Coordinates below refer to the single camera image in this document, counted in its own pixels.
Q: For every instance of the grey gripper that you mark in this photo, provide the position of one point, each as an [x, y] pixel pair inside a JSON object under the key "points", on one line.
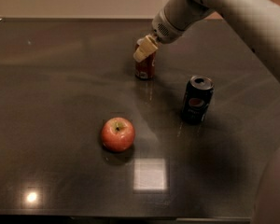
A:
{"points": [[167, 30]]}

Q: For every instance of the red coke can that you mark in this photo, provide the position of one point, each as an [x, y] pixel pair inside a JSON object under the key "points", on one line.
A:
{"points": [[146, 69]]}

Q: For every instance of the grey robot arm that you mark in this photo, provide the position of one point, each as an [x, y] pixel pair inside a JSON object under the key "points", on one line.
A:
{"points": [[257, 22]]}

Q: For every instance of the dark blue pepsi can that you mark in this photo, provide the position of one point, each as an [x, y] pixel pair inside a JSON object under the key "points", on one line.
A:
{"points": [[197, 99]]}

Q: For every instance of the red apple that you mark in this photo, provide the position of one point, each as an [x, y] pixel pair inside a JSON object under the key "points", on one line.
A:
{"points": [[118, 134]]}

